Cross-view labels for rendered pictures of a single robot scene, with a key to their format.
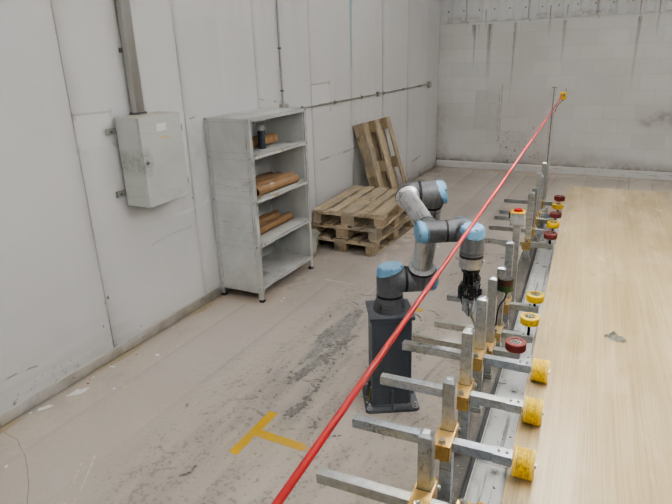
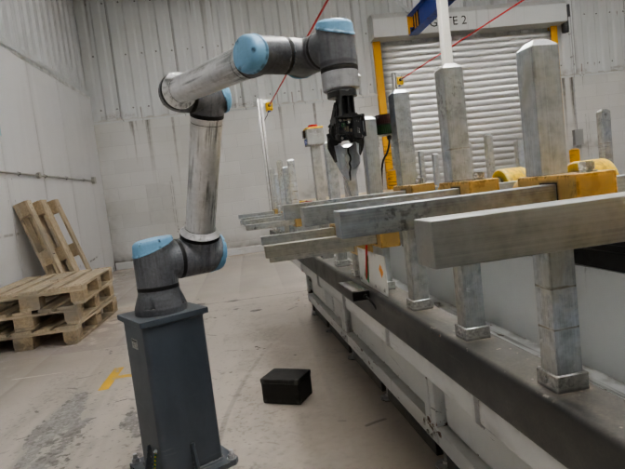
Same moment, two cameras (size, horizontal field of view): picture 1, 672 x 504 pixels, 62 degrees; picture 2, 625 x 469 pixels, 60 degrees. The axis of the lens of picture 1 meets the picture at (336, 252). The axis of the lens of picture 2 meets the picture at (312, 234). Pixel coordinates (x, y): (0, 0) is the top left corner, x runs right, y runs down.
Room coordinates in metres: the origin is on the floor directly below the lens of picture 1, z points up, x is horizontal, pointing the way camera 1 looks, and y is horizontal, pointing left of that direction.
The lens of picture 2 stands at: (0.95, 0.31, 0.99)
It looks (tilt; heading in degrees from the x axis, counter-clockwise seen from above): 5 degrees down; 326
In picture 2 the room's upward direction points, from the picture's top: 7 degrees counter-clockwise
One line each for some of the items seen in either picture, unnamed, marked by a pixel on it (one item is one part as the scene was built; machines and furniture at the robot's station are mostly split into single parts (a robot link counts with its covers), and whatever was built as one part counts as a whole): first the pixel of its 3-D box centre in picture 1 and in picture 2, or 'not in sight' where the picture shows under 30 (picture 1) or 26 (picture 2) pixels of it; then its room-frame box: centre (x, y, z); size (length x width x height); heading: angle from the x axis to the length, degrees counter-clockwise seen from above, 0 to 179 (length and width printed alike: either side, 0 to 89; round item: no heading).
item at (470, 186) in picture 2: (463, 392); (465, 195); (1.55, -0.40, 0.95); 0.13 x 0.06 x 0.05; 156
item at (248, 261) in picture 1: (264, 201); not in sight; (4.87, 0.63, 0.78); 0.90 x 0.45 x 1.55; 153
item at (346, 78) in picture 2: (471, 262); (341, 83); (1.99, -0.52, 1.23); 0.10 x 0.09 x 0.05; 66
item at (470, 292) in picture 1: (469, 283); (345, 116); (1.99, -0.51, 1.15); 0.09 x 0.08 x 0.12; 156
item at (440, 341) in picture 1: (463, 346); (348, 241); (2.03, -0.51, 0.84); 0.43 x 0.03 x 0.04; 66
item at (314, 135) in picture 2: (517, 218); (313, 137); (2.72, -0.93, 1.18); 0.07 x 0.07 x 0.08; 66
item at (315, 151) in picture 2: (513, 265); (321, 202); (2.72, -0.93, 0.93); 0.05 x 0.05 x 0.45; 66
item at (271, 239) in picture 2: (491, 303); (324, 233); (2.47, -0.75, 0.83); 0.43 x 0.03 x 0.04; 66
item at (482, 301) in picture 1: (478, 356); (409, 202); (1.80, -0.52, 0.93); 0.03 x 0.03 x 0.48; 66
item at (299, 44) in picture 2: (461, 230); (304, 56); (2.11, -0.50, 1.32); 0.12 x 0.12 x 0.09; 3
